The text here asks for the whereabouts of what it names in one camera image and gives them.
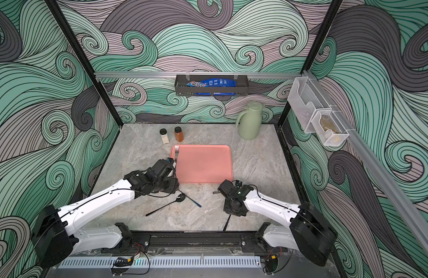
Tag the white perforated cable duct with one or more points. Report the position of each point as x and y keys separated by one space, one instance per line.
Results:
x=166 y=262

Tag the small clear bin with contents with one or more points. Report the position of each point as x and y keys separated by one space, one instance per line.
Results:
x=330 y=134

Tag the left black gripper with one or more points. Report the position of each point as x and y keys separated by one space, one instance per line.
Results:
x=174 y=185

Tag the blue snack packet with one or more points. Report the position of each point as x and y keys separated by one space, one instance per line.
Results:
x=213 y=82

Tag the clear plastic wall bin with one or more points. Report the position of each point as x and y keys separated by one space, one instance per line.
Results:
x=306 y=99

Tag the black spoon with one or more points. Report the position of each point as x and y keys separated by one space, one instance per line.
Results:
x=226 y=224
x=180 y=198

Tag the white spice jar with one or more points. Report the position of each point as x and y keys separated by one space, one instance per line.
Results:
x=164 y=136

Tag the sage green thermos jug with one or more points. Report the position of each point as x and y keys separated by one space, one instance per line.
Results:
x=249 y=120

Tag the dark metal wall shelf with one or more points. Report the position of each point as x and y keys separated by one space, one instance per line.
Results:
x=241 y=89

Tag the aluminium wall rail right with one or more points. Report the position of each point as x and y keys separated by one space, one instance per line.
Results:
x=379 y=174

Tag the pink plastic tray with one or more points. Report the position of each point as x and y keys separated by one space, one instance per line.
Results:
x=204 y=164

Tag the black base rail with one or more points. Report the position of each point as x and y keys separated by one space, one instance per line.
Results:
x=121 y=242

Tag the green handled fork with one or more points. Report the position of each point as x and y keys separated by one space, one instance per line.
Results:
x=176 y=149

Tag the aluminium wall rail back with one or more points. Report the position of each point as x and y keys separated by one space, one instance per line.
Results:
x=173 y=74

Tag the aluminium wall rail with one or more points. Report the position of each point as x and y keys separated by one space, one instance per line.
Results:
x=173 y=74
x=379 y=174

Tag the orange spice jar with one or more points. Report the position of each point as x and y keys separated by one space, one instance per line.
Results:
x=178 y=134

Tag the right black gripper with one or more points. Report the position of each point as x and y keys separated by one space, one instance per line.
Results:
x=226 y=189

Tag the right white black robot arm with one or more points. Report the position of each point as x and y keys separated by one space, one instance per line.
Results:
x=298 y=227

